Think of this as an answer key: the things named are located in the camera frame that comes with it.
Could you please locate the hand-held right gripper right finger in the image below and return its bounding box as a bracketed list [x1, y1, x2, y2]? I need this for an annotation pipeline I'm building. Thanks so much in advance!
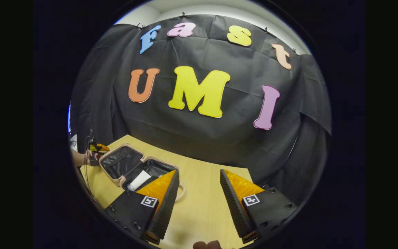
[219, 168, 299, 244]

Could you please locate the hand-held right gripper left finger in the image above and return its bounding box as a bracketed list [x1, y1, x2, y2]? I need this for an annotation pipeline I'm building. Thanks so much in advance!
[104, 169, 180, 245]

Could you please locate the white squeeze tube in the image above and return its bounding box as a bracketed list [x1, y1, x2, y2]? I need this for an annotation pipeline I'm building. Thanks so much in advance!
[127, 170, 152, 192]

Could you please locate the black backdrop cloth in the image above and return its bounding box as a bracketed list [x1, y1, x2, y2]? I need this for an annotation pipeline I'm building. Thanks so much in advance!
[69, 14, 332, 204]

